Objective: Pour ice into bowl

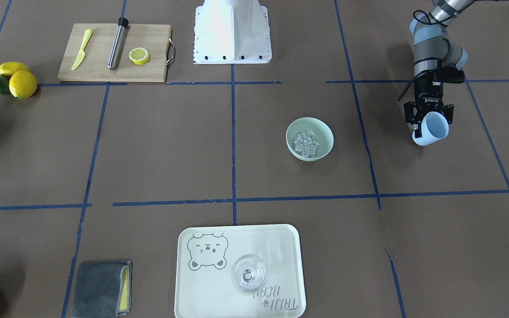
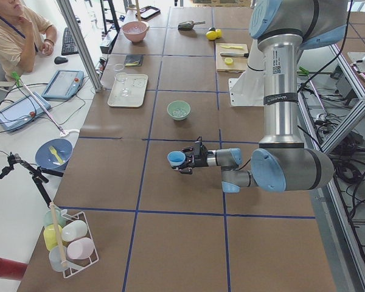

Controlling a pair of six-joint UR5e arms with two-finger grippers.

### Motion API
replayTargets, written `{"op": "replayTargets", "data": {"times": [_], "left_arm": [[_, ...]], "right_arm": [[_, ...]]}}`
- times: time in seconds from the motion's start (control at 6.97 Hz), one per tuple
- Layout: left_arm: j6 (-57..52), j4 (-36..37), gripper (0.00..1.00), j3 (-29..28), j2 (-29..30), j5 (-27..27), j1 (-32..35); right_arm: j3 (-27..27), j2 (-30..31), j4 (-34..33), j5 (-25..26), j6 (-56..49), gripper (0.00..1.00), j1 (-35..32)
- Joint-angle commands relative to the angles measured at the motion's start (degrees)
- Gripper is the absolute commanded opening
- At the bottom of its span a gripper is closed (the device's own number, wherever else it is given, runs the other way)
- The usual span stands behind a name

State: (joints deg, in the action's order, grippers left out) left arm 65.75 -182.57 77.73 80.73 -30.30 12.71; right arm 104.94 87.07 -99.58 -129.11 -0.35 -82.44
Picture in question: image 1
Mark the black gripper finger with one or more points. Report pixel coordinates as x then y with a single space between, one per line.
448 113
411 112

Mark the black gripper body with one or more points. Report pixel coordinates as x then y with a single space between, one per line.
428 93

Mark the light blue plastic cup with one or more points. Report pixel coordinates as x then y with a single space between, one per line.
434 127

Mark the green ceramic bowl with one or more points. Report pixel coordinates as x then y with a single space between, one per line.
318 129

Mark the clear ice cubes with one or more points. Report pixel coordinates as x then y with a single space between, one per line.
305 145

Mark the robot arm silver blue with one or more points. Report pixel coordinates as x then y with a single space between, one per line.
437 60

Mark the clear wine glass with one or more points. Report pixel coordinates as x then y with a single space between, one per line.
249 273

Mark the wooden cutting board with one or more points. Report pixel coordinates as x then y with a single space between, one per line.
94 53

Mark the cream bear tray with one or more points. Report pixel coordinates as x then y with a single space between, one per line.
204 286

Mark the half lemon slice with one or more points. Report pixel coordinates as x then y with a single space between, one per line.
139 56

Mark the yellow plastic knife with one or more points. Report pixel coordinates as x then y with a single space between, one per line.
81 53

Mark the grey folded cloth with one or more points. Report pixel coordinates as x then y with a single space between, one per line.
103 289

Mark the yellow lemon near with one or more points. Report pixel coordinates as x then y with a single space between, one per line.
23 84

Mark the yellow lemon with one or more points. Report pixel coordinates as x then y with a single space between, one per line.
23 84
8 69

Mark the yellow lemon far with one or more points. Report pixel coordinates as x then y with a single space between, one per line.
8 69

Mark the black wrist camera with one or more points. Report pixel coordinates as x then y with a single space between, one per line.
449 75

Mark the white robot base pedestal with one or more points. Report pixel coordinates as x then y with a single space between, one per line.
232 32

